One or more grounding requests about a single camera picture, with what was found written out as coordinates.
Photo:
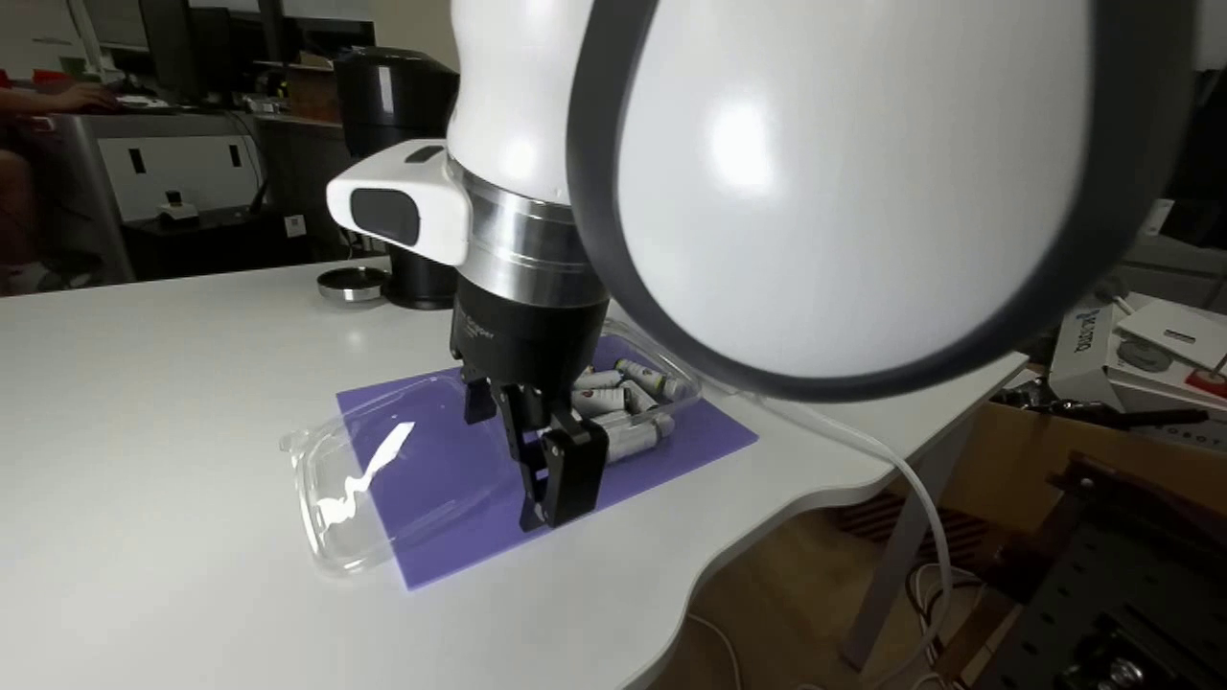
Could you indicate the white printed carton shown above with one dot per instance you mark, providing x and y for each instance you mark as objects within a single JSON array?
[{"x": 1088, "y": 350}]

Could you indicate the small white-labelled vial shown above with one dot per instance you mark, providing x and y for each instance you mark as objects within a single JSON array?
[
  {"x": 652, "y": 383},
  {"x": 635, "y": 438},
  {"x": 600, "y": 389}
]

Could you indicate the clear plastic container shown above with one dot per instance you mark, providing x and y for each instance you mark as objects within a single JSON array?
[{"x": 332, "y": 513}]

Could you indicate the round black silver disk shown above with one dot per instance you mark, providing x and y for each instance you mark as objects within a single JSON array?
[{"x": 352, "y": 287}]

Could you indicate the purple paper mat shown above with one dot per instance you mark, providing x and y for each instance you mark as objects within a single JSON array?
[{"x": 445, "y": 513}]

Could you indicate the grey table leg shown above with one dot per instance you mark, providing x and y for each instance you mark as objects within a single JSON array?
[{"x": 894, "y": 560}]

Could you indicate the black perforated metal frame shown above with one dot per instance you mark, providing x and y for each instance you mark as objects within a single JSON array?
[{"x": 1138, "y": 601}]

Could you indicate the grey white cabinet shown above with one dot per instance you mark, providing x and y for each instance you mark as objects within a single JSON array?
[{"x": 177, "y": 167}]

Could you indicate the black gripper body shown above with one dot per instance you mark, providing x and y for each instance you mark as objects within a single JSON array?
[{"x": 532, "y": 333}]

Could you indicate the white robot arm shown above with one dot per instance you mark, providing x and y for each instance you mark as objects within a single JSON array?
[{"x": 830, "y": 194}]

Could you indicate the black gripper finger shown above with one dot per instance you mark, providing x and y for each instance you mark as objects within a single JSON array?
[
  {"x": 482, "y": 399},
  {"x": 562, "y": 467}
]

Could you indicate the brown cardboard box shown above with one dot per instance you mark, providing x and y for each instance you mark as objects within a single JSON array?
[{"x": 1022, "y": 462}]

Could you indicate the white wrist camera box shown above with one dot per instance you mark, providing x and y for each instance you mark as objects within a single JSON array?
[{"x": 410, "y": 194}]

